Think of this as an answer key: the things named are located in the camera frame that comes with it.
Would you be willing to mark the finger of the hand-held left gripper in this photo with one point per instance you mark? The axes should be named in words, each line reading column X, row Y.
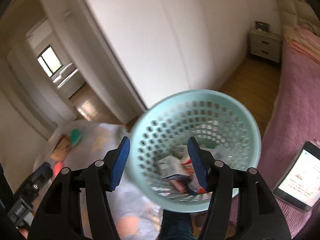
column 43, row 171

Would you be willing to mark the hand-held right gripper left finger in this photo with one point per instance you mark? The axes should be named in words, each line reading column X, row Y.
column 120, row 165

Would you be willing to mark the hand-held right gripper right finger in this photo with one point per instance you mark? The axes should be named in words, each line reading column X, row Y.
column 198, row 167

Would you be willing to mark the red plastic bag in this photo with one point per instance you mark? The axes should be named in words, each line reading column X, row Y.
column 58, row 168

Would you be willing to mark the white blue milk carton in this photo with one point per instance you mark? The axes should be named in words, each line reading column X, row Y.
column 172, row 166

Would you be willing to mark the teal plastic basket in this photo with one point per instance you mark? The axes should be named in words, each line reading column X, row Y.
column 155, row 135

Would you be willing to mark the brown snack packet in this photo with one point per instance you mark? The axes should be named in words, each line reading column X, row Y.
column 61, row 148

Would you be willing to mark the teal plastic wrapper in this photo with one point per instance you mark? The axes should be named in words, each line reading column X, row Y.
column 76, row 136

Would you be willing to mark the patterned grey table cloth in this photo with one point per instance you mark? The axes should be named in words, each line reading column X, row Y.
column 135, row 212

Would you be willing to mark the person's leg in jeans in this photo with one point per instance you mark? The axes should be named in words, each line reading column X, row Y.
column 177, row 226

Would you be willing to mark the white sofa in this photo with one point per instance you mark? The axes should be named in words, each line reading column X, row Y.
column 68, row 80

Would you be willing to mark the tablet with lit screen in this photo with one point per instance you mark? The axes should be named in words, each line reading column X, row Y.
column 300, row 177

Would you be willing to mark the window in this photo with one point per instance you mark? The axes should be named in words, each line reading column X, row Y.
column 48, row 61

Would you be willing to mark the pink bed blanket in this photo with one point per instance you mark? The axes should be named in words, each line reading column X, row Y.
column 292, row 105

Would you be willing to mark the white wardrobe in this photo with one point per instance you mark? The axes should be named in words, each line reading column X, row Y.
column 150, row 35

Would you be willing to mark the green nightstand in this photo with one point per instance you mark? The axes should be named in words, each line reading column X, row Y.
column 265, row 46

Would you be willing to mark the folded pastel blankets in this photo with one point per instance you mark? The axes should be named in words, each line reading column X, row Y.
column 305, row 40

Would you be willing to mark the green padded headboard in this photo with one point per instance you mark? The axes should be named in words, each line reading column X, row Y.
column 295, row 7

